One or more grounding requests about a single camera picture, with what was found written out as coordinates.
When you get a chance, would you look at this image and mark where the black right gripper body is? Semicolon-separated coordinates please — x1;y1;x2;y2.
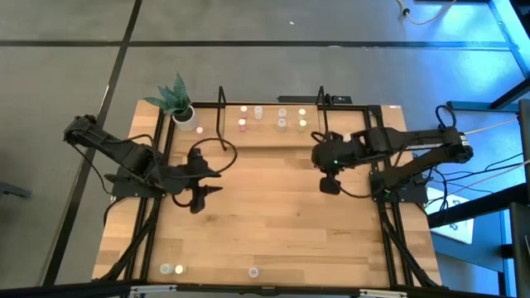
311;138;358;173

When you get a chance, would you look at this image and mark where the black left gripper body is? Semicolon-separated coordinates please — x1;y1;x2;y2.
181;147;210;196

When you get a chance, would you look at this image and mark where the green plant in white pot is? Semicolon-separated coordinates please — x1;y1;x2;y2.
143;72;199;132

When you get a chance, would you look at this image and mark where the white board with blue print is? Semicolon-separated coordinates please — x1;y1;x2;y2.
426;186;475;245

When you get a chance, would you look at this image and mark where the black desk beam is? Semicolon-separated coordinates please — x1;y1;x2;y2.
426;181;530;229

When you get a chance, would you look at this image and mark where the teal desk foot bar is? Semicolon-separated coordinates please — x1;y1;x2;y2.
446;100;521;113

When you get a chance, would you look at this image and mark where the grey furniture foot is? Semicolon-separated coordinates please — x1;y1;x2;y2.
0;180;32;199

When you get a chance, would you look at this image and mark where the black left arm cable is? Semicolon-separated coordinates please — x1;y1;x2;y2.
171;137;239;208

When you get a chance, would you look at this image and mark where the wooden shelf with black frame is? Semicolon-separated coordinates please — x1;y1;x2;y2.
214;85;329;152

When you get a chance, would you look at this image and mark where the white frame bracket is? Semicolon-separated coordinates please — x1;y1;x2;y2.
130;284;178;297
359;288;409;298

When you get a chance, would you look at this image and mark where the beige floor cable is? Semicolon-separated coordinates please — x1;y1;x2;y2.
395;0;457;26

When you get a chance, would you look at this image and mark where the beige power cable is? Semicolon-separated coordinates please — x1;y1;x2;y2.
463;118;519;136

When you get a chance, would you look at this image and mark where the black desk frame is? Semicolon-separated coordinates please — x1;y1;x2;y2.
487;0;530;111

